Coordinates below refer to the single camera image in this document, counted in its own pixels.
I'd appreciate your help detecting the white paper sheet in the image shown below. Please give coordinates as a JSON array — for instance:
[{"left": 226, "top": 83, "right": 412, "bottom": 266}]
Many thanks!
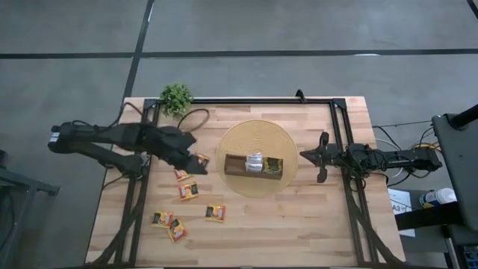
[{"left": 387, "top": 188, "right": 417, "bottom": 238}]

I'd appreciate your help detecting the black metal pole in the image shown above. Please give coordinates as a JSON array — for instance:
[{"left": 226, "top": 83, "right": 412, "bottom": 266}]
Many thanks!
[{"left": 447, "top": 103, "right": 478, "bottom": 129}]

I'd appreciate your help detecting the blue screen device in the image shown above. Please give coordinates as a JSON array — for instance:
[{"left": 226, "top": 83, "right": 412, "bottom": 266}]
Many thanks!
[{"left": 463, "top": 244, "right": 478, "bottom": 269}]

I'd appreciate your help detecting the black aluminium rig frame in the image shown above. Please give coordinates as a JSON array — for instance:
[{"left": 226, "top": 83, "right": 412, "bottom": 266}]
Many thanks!
[{"left": 86, "top": 97, "right": 406, "bottom": 268}]

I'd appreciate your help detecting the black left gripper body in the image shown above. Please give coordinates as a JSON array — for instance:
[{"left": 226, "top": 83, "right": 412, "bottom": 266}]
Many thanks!
[{"left": 148, "top": 126, "right": 198, "bottom": 166}]

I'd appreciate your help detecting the white bottle blue label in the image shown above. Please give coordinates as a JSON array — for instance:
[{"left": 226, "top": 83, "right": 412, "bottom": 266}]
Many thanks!
[{"left": 418, "top": 187, "right": 458, "bottom": 209}]

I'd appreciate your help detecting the black left wrist camera cable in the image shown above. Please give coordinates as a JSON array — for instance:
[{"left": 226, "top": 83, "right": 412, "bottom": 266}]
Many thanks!
[{"left": 176, "top": 107, "right": 211, "bottom": 133}]

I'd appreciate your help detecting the round woven straw placemat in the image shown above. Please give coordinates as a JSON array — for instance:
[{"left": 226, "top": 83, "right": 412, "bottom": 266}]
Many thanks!
[{"left": 215, "top": 119, "right": 299, "bottom": 199}]

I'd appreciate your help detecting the brown wooden tea box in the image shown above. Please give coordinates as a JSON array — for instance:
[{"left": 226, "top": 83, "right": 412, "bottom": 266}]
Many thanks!
[{"left": 223, "top": 152, "right": 284, "bottom": 181}]

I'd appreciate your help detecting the dark metal side table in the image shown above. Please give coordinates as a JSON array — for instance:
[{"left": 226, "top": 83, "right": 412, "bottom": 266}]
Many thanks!
[{"left": 0, "top": 149, "right": 60, "bottom": 269}]

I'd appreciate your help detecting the green plant in white pot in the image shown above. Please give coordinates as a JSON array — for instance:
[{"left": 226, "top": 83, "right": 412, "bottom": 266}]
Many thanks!
[{"left": 159, "top": 82, "right": 194, "bottom": 120}]

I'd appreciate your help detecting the grey equipment cart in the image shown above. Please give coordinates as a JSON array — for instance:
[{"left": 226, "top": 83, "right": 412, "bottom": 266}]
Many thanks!
[{"left": 432, "top": 111, "right": 478, "bottom": 232}]

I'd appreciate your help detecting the green tea bag packet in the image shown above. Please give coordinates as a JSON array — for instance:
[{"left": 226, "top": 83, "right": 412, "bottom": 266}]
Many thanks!
[{"left": 263, "top": 156, "right": 284, "bottom": 175}]

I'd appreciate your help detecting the black cart leg bar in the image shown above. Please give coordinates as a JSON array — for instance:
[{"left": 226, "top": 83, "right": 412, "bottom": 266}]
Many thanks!
[{"left": 394, "top": 201, "right": 466, "bottom": 232}]

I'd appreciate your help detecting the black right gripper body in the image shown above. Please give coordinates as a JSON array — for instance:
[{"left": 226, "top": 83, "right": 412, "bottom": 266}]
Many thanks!
[{"left": 327, "top": 143, "right": 352, "bottom": 170}]

